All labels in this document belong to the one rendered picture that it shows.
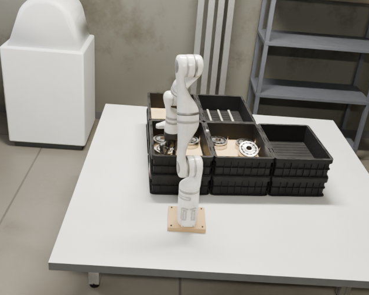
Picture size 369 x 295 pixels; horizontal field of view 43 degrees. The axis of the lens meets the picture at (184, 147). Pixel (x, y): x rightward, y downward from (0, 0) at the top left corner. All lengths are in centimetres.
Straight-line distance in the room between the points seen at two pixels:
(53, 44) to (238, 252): 241
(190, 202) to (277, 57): 271
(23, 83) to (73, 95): 40
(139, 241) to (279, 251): 60
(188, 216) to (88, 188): 57
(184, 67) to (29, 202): 199
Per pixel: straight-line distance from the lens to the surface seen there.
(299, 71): 463
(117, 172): 252
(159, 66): 449
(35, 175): 386
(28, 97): 405
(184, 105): 191
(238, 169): 233
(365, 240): 234
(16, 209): 351
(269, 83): 431
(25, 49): 391
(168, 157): 223
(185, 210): 208
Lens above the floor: 202
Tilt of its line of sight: 28 degrees down
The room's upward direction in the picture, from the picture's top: 5 degrees clockwise
